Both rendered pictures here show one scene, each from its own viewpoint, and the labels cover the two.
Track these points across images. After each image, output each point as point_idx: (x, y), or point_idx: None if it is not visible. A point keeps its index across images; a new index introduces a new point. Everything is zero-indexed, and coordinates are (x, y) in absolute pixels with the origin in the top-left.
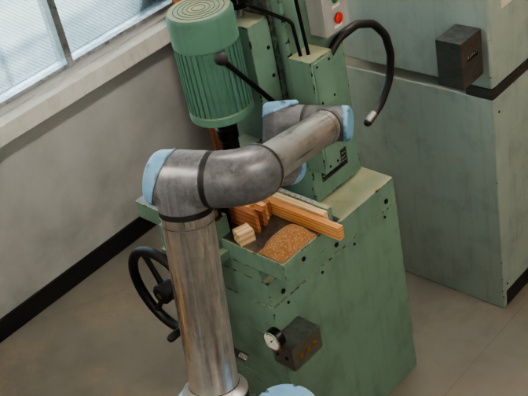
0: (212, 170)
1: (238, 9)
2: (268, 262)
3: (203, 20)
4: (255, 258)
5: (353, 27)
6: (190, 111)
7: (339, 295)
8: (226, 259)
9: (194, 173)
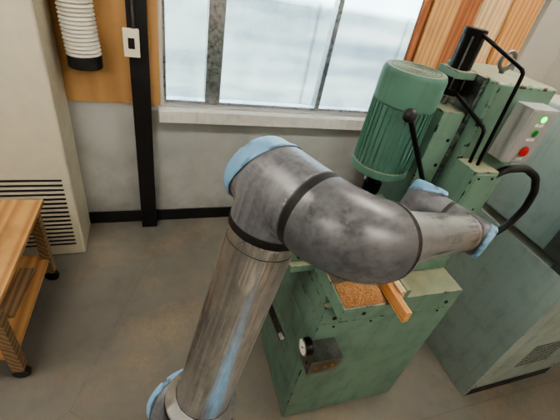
0: (316, 201)
1: (446, 94)
2: (336, 297)
3: (415, 76)
4: (329, 287)
5: (523, 169)
6: (354, 152)
7: (371, 338)
8: (311, 270)
9: (291, 188)
